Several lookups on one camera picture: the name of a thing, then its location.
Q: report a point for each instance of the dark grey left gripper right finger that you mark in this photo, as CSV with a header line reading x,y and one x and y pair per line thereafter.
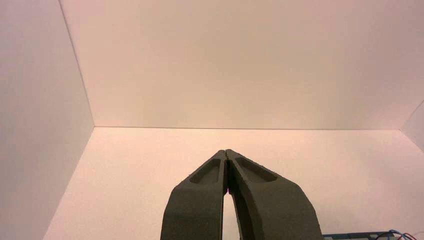
x,y
275,212

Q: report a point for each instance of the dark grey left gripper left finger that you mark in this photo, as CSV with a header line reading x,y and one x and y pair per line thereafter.
x,y
195,212

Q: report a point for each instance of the dark blue numbered knob panel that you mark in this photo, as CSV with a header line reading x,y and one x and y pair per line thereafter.
x,y
351,236

